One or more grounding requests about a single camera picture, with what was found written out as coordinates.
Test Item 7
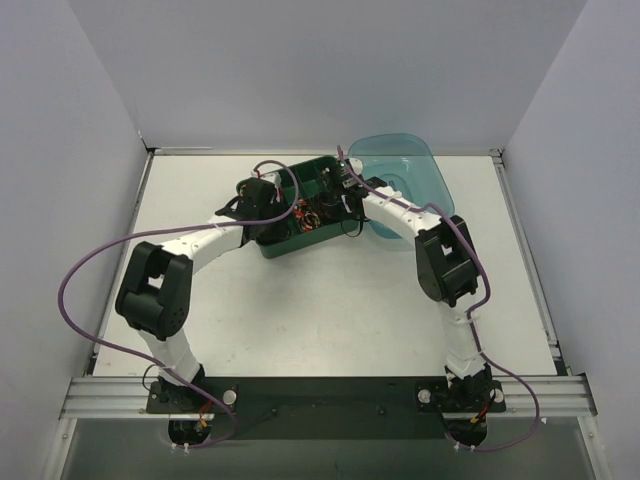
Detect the green compartment organizer box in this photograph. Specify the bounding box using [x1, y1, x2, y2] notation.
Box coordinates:
[253, 156, 366, 259]

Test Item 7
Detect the teal transparent plastic tub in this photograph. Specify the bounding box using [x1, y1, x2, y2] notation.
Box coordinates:
[345, 133, 455, 216]

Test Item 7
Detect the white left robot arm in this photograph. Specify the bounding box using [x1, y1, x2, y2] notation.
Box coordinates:
[115, 172, 300, 395]

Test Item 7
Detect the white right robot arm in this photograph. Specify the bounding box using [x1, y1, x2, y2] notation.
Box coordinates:
[321, 159, 493, 403]

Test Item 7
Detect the red white rolled tie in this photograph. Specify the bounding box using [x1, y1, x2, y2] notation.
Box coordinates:
[294, 199, 322, 233]

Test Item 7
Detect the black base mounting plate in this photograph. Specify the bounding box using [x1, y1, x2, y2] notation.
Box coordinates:
[146, 376, 506, 440]

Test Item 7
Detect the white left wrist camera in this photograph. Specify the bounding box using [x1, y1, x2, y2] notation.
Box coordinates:
[252, 170, 281, 189]

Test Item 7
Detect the aluminium front rail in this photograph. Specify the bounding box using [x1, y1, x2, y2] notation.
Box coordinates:
[61, 376, 597, 419]

